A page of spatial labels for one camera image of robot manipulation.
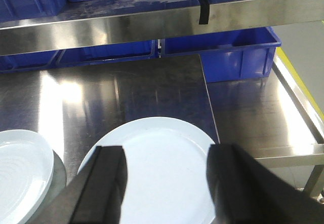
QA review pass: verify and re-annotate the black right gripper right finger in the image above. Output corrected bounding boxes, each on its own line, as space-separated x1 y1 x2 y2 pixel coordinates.
207 144 323 223

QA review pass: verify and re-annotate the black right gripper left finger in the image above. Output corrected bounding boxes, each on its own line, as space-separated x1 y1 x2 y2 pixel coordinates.
32 146 128 223

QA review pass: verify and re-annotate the white plate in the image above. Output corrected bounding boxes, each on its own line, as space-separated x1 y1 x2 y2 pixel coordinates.
77 117 217 224
1 130 54 223

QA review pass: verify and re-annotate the stainless steel lower side shelf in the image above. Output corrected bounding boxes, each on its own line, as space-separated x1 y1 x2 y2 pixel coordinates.
207 56 323 199

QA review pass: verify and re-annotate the stainless steel shelf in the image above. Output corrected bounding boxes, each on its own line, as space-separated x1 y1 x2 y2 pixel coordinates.
207 56 323 199
1 0 323 55

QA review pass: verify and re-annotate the stainless steel upper shelf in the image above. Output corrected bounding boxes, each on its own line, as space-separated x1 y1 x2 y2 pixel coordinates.
1 0 323 55

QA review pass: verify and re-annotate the blue bin lower right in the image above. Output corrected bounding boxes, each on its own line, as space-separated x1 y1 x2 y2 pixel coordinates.
161 27 281 83

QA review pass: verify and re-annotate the blue bin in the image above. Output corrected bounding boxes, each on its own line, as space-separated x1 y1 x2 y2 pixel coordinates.
1 50 61 73
55 40 158 67
161 27 281 83

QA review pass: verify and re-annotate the blue bin lower left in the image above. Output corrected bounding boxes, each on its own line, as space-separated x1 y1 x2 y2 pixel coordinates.
1 50 61 73

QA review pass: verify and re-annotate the blue bin lower middle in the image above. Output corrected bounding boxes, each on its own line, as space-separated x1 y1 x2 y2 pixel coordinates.
55 40 158 67

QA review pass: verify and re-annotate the black tape strip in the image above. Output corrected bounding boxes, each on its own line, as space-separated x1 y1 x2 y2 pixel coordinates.
198 0 210 25

